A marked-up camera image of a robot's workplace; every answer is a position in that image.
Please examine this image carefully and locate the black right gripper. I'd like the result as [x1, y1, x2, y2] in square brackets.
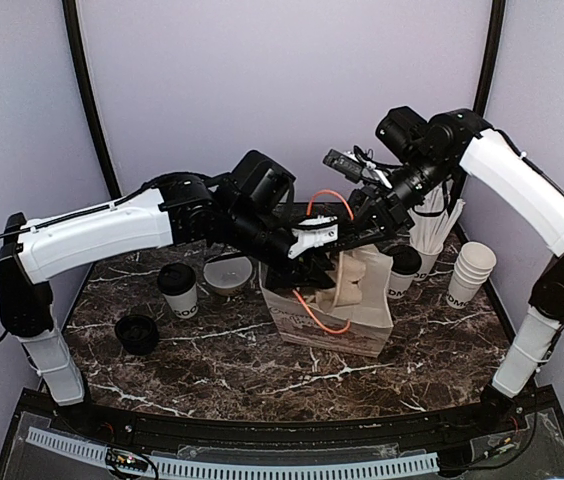
[340, 149, 455, 246]

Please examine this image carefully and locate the brown cardboard cup carrier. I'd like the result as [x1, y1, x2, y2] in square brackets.
[315, 250, 366, 311]

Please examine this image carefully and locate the cream bear paper bag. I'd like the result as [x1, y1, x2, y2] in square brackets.
[258, 245, 394, 358]

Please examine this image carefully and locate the white paper cup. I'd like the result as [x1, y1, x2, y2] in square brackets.
[387, 271, 415, 299]
[163, 286, 198, 319]

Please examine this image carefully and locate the black coffee cup lid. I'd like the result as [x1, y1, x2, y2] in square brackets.
[156, 263, 196, 296]

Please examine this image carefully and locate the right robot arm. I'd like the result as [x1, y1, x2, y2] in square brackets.
[375, 106, 564, 434]

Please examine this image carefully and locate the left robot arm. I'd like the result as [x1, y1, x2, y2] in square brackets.
[0, 150, 338, 436]

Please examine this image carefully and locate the white wrapped straws bundle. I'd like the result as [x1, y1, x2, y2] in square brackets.
[410, 182, 465, 254]

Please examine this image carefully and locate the paper cup holding straws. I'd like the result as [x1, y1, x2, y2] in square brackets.
[409, 239, 444, 282]

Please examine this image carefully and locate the white ceramic bowl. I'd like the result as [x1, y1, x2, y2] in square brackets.
[203, 255, 253, 296]

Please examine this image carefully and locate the stack of white paper cups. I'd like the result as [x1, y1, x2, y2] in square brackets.
[445, 241, 497, 309]

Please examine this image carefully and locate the stack of black lids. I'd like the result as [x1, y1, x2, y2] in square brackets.
[114, 314, 159, 356]

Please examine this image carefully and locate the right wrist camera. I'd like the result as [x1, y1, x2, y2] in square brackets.
[323, 145, 392, 189]

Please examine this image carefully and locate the black table front rail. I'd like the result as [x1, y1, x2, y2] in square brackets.
[16, 387, 556, 468]

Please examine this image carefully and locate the grey slotted cable duct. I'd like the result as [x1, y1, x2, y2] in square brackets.
[25, 427, 440, 479]

